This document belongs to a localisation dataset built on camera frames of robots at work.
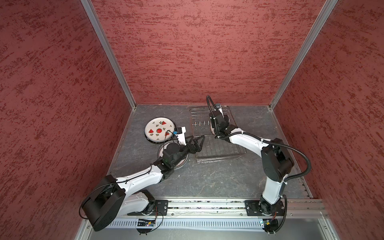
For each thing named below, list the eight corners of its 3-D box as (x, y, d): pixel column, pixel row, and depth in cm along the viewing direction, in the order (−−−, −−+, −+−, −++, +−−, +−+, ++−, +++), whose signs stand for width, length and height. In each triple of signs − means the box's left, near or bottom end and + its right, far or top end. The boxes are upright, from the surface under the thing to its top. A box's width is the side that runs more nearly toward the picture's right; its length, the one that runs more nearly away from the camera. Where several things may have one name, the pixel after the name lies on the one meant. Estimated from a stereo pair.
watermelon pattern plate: (143, 142, 100) (141, 139, 97) (149, 120, 113) (148, 117, 110) (172, 142, 100) (172, 139, 97) (175, 120, 113) (174, 117, 110)
